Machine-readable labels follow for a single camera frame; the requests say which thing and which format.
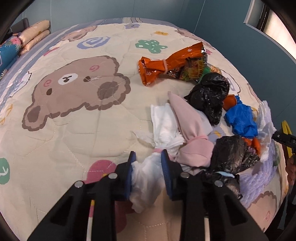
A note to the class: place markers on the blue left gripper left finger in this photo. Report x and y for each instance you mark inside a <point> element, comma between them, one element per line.
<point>128,174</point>

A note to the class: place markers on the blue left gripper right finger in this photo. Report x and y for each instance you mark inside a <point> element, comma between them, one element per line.
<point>166,164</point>

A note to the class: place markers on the blue plastic bag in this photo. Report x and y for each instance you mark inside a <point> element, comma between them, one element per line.
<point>240,118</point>

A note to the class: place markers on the lilac foam net wrap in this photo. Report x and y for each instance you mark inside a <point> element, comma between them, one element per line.
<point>251,185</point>

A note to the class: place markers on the orange peel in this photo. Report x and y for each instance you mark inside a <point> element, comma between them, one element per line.
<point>229,102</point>

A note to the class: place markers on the yellow rim trash bin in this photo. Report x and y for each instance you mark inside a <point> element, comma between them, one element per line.
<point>285,129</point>

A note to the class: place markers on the right hand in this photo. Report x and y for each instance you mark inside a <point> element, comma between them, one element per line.
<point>291,170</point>

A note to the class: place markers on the white tissue pile right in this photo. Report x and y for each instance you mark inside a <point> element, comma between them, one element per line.
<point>265,129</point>

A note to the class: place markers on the pink cloth bundle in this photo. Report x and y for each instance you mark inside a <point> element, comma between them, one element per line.
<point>197,150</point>

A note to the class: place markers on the black plastic bag lower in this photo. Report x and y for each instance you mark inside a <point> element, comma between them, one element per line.
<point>233,155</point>

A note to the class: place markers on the black plastic bag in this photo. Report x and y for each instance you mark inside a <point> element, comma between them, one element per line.
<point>233,155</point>
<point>208,96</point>

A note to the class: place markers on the black plastic bag upper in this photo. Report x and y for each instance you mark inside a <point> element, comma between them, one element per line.
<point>208,96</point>

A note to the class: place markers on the cartoon bear quilt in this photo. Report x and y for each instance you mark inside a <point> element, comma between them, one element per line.
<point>70,107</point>

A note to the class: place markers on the orange snack wrapper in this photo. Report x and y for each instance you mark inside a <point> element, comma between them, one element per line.
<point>187,64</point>

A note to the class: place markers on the peach pillow stack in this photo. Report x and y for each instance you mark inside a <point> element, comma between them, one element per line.
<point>33,35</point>

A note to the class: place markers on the blue floral pillow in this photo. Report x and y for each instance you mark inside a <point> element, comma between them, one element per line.
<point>9,53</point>

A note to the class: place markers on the grey bed headboard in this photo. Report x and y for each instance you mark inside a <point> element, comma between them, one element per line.
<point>20,26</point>

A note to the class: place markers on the window frame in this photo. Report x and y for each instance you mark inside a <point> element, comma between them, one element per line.
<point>260,18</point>

